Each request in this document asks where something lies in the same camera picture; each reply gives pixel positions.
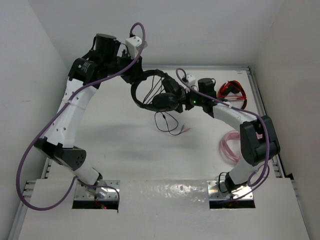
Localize red headphones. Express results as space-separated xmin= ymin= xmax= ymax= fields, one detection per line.
xmin=217 ymin=80 xmax=248 ymax=110

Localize white front cover board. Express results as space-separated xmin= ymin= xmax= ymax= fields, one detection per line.
xmin=19 ymin=178 xmax=309 ymax=240

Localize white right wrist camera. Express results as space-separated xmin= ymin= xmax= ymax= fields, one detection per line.
xmin=182 ymin=73 xmax=197 ymax=92

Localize black headphones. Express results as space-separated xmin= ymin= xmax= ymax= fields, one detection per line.
xmin=130 ymin=69 xmax=186 ymax=113

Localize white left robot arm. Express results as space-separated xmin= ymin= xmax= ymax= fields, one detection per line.
xmin=34 ymin=33 xmax=147 ymax=186

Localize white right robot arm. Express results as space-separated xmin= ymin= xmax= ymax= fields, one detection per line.
xmin=173 ymin=78 xmax=281 ymax=193

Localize thin black headphone cable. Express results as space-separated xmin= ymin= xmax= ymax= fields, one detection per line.
xmin=142 ymin=74 xmax=193 ymax=137

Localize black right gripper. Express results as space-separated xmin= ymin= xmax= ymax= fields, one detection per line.
xmin=171 ymin=85 xmax=205 ymax=113

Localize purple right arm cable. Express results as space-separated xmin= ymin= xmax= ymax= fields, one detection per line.
xmin=175 ymin=68 xmax=272 ymax=201

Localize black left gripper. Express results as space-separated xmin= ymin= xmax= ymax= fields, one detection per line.
xmin=103 ymin=49 xmax=146 ymax=85

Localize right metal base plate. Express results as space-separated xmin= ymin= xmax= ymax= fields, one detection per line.
xmin=206 ymin=179 xmax=255 ymax=201

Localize pink headphones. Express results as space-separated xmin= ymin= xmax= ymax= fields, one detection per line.
xmin=218 ymin=130 xmax=241 ymax=165

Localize metal base plate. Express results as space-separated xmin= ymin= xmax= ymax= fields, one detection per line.
xmin=74 ymin=180 xmax=121 ymax=201
xmin=206 ymin=179 xmax=255 ymax=201

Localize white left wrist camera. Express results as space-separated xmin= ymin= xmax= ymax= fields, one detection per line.
xmin=125 ymin=36 xmax=142 ymax=59

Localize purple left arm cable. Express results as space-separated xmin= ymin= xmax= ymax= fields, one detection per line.
xmin=15 ymin=22 xmax=148 ymax=211

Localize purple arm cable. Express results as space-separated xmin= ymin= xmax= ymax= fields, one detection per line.
xmin=15 ymin=22 xmax=148 ymax=211
xmin=175 ymin=68 xmax=272 ymax=201

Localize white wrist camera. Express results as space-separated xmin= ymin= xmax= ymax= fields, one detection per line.
xmin=182 ymin=73 xmax=197 ymax=92
xmin=125 ymin=36 xmax=142 ymax=59

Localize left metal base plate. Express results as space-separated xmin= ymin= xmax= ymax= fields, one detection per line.
xmin=74 ymin=180 xmax=121 ymax=201

